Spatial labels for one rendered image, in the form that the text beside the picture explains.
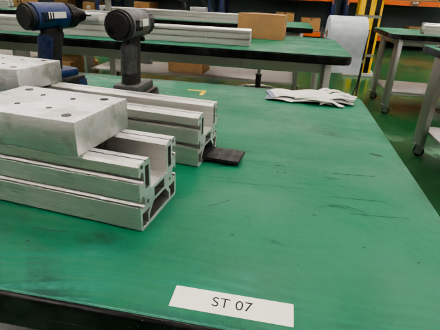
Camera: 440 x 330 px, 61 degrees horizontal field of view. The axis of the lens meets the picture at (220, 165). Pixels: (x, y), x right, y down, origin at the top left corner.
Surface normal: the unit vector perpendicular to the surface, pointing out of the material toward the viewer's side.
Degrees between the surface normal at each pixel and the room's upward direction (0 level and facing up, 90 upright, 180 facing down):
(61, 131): 90
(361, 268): 0
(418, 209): 0
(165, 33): 90
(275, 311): 0
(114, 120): 90
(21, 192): 90
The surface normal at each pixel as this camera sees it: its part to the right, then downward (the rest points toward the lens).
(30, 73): 0.96, 0.16
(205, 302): 0.04, -0.91
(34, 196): -0.29, 0.39
